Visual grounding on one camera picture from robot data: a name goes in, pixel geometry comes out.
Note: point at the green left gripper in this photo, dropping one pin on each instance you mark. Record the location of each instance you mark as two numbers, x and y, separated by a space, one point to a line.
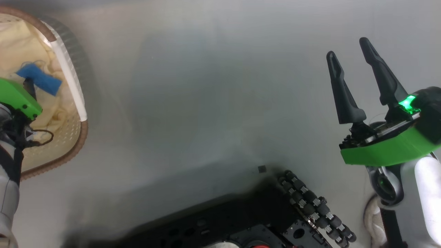
17 96

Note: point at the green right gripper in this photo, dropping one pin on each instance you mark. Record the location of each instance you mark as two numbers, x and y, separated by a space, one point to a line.
389 150

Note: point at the blue fabric tag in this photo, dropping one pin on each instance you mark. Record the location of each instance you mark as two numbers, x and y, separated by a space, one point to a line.
39 79

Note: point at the cream clothing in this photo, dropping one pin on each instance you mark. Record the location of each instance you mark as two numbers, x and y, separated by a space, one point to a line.
20 44

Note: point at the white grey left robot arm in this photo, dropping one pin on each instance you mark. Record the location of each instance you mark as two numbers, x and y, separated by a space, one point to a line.
8 193

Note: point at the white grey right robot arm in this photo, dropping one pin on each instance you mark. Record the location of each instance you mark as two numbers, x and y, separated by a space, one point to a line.
427 196

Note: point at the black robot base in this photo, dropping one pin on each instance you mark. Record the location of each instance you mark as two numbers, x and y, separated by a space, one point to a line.
224 220

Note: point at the cream perforated laundry basket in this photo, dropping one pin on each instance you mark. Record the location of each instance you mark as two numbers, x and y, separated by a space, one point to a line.
74 137

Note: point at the small dark square piece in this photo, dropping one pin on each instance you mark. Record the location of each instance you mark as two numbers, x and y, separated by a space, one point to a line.
262 169

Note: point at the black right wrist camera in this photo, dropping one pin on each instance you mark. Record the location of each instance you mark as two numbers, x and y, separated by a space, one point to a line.
430 110

